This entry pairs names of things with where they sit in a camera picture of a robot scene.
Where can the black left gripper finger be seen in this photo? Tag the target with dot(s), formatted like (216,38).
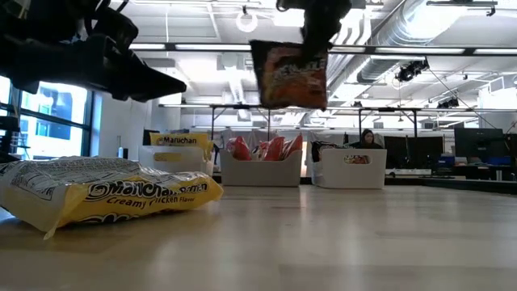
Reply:
(149,77)
(133,97)

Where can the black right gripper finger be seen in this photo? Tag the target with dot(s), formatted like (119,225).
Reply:
(317,40)

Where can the yellow Maruchan chicken ramen pack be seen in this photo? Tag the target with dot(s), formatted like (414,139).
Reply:
(179,140)
(167,157)
(121,198)

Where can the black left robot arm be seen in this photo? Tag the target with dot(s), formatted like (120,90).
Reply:
(40,20)

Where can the small black monitor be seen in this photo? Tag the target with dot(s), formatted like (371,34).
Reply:
(150,137)

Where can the large glass window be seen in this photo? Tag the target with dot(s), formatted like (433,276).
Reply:
(52,121)

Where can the black shelf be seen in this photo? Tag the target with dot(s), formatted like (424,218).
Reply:
(6,125)

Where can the black ceiling spotlight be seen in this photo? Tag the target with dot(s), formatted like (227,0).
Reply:
(448,103)
(410,72)

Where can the overhead light bar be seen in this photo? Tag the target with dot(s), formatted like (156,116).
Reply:
(420,50)

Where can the person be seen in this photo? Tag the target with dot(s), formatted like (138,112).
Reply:
(366,139)

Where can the white plastic bin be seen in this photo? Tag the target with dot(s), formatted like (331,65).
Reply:
(355,175)
(262,174)

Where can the black ceiling track fixture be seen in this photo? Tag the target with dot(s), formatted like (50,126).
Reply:
(460,3)

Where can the black computer monitor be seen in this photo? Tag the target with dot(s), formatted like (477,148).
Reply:
(412,151)
(478,143)

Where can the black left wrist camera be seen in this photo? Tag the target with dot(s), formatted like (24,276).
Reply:
(117,28)

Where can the silver ventilation duct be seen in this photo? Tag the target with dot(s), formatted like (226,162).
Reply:
(404,24)

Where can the black metal gantry frame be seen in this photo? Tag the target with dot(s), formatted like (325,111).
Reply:
(387,109)

